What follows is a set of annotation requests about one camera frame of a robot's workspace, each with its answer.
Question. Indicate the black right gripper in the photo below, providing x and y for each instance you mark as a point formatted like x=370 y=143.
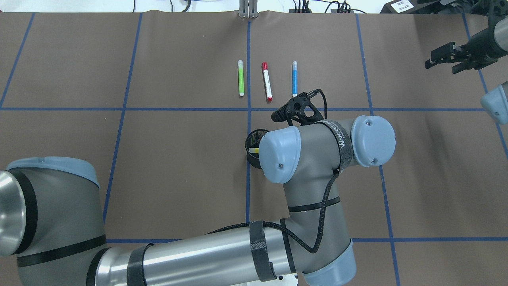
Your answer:
x=482 y=45

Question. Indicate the blue marker pen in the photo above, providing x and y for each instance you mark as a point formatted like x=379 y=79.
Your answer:
x=294 y=79

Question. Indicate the red capped white marker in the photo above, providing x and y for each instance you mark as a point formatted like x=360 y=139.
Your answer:
x=267 y=84

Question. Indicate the green marker pen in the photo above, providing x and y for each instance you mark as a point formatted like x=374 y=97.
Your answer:
x=241 y=88

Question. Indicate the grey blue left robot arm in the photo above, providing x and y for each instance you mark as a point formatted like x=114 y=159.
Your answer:
x=51 y=222

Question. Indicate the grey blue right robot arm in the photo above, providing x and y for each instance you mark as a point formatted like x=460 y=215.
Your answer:
x=494 y=102

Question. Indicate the black labelled box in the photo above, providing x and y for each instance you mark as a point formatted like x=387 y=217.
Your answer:
x=400 y=7

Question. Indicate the black mesh pen holder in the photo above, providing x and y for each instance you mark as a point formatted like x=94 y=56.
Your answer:
x=252 y=144

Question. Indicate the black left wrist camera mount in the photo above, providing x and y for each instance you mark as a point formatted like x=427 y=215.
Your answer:
x=301 y=110

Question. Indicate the aluminium frame post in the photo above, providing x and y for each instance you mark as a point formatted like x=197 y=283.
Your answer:
x=248 y=9

